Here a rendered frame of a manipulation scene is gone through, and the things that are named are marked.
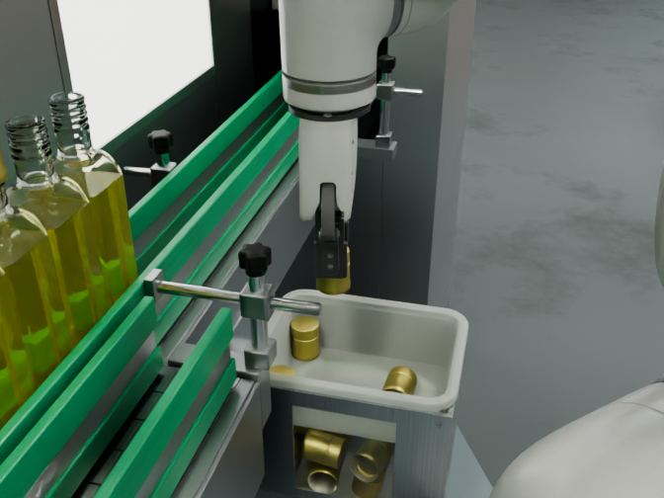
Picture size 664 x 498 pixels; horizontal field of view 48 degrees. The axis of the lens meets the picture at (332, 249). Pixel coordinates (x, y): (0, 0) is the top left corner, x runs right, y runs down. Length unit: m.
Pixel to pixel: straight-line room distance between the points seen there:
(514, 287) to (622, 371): 0.55
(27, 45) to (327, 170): 0.34
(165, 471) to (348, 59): 0.36
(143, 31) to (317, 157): 0.45
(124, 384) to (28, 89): 0.32
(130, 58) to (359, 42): 0.44
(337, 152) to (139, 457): 0.30
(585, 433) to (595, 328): 2.31
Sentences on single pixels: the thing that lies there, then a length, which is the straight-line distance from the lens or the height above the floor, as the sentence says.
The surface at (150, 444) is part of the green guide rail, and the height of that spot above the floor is 1.13.
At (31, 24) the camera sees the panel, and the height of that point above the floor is 1.33.
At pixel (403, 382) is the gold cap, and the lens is 0.84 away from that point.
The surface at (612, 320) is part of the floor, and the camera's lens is 2.80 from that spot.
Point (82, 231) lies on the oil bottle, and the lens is 0.65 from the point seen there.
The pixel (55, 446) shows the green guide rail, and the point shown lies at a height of 1.11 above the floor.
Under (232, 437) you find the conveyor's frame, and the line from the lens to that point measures 0.68.
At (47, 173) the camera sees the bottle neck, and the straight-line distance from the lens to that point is 0.62.
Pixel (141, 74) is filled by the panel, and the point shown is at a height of 1.22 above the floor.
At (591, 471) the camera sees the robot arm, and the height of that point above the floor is 1.23.
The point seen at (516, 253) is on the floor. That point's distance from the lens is 3.11.
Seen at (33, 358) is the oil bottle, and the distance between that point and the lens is 0.62.
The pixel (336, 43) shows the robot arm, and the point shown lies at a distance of 0.64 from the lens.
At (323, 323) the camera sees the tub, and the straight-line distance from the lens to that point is 0.93.
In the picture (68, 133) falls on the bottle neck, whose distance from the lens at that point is 0.66.
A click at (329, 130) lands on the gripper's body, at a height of 1.28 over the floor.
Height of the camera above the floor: 1.51
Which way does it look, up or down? 30 degrees down
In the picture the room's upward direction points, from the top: straight up
